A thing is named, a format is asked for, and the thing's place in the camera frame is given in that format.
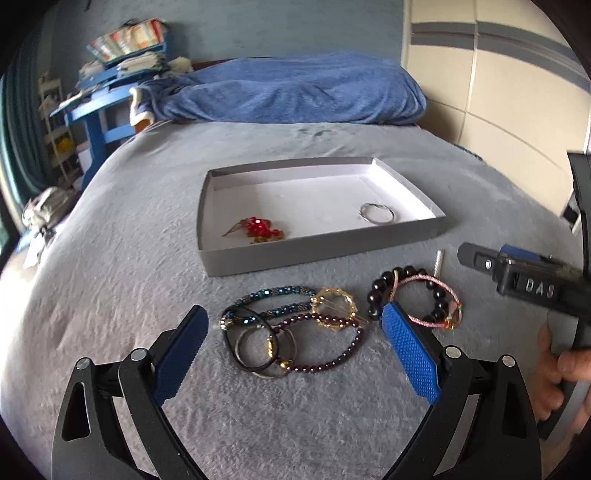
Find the pink braided bracelet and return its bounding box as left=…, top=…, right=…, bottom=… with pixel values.
left=392, top=274, right=463, bottom=329

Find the black hair tie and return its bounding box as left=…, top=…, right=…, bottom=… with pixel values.
left=221, top=317, right=281, bottom=372

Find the black bead bracelet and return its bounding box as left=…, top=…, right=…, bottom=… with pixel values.
left=366, top=265, right=450, bottom=324

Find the large silver bangle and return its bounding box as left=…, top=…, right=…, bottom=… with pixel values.
left=233, top=325, right=297, bottom=379

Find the silver wire bangle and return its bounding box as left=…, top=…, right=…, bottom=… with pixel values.
left=359, top=202, right=397, bottom=226

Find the blue beaded bracelet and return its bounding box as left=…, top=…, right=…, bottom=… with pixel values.
left=220, top=285, right=319, bottom=331

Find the dark purple bead bracelet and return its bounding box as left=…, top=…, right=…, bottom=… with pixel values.
left=271, top=311, right=366, bottom=374

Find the red bead gold tassel ornament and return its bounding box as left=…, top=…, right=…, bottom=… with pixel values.
left=222, top=216, right=286, bottom=243

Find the right hand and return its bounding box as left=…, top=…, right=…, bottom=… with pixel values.
left=531, top=324, right=591, bottom=420

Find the pearl hair stick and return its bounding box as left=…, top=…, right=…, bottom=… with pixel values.
left=433, top=249, right=445, bottom=278

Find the grey bed cover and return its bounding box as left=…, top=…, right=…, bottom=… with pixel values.
left=1, top=123, right=582, bottom=479

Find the cream sliding wardrobe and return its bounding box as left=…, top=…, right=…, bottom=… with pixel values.
left=402, top=1, right=590, bottom=215

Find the grey bag on floor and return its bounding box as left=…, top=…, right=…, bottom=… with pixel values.
left=21, top=186, right=79, bottom=236

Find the grey cardboard tray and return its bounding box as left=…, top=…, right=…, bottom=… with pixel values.
left=197, top=157, right=447, bottom=277

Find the blue towel blanket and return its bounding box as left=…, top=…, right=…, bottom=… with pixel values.
left=129, top=52, right=428, bottom=126

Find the blue wooden desk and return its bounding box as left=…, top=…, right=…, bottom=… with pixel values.
left=50, top=40, right=169, bottom=186

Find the stack of papers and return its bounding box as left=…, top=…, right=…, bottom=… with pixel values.
left=79, top=52, right=193, bottom=80

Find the row of books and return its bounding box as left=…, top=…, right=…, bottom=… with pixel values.
left=86, top=18, right=168, bottom=64

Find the white wire rack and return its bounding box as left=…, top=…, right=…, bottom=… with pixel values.
left=37, top=72, right=82, bottom=189

